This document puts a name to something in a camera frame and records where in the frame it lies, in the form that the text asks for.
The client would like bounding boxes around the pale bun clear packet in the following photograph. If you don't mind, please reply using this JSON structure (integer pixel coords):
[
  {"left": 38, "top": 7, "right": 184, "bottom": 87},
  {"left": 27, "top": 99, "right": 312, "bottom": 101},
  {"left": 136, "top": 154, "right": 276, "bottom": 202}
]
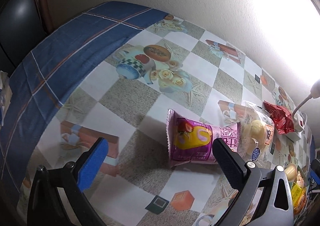
[{"left": 238, "top": 102, "right": 274, "bottom": 167}]

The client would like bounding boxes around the purple pink snack packet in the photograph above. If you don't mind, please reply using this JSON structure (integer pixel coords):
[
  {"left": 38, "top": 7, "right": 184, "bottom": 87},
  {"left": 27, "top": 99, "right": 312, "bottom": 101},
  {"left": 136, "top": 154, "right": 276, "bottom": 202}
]
[{"left": 166, "top": 109, "right": 240, "bottom": 168}]

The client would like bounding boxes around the yellow foil snack packet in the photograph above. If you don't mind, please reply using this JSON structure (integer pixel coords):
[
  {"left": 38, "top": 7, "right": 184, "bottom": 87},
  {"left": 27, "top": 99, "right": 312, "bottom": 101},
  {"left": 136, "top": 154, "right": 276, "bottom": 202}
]
[{"left": 291, "top": 182, "right": 306, "bottom": 207}]

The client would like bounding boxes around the red foil snack packet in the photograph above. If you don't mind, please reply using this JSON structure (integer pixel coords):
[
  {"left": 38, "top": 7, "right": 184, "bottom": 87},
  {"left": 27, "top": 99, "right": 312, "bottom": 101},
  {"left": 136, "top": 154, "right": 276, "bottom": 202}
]
[{"left": 264, "top": 101, "right": 295, "bottom": 135}]

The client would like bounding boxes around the orange yellow clear packet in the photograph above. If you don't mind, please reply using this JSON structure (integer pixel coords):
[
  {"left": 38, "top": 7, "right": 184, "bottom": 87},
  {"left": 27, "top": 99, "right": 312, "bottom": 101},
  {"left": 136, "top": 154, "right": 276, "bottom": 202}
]
[{"left": 293, "top": 179, "right": 307, "bottom": 216}]

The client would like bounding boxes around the yellow jelly cup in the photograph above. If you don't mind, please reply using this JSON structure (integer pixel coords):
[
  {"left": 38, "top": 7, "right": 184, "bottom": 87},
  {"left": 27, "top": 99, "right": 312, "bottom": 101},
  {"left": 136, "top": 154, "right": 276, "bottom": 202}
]
[{"left": 284, "top": 163, "right": 298, "bottom": 182}]

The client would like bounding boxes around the white power strip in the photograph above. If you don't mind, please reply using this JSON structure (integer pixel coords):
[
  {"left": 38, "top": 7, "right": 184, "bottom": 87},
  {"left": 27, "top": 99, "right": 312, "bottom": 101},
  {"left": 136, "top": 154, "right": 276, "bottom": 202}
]
[{"left": 287, "top": 112, "right": 308, "bottom": 142}]

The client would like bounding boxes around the checkered patterned tablecloth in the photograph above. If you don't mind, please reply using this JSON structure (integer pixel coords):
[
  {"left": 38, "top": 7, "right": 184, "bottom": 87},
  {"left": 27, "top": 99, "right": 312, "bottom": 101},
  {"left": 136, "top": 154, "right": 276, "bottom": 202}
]
[{"left": 1, "top": 2, "right": 296, "bottom": 225}]

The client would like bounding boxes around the white gooseneck lamp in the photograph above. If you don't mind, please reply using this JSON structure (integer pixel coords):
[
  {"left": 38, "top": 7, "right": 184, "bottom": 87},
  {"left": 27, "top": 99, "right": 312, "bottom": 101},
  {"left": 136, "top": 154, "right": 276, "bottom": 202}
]
[{"left": 292, "top": 80, "right": 320, "bottom": 117}]

